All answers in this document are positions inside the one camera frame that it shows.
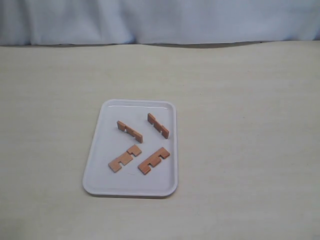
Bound notched wooden piece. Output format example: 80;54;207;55
138;147;170;175
108;144;142;173
147;113;170;139
116;120;143;144

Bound white plastic tray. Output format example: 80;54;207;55
82;99;178;198

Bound white backdrop cloth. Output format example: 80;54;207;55
0;0;320;45

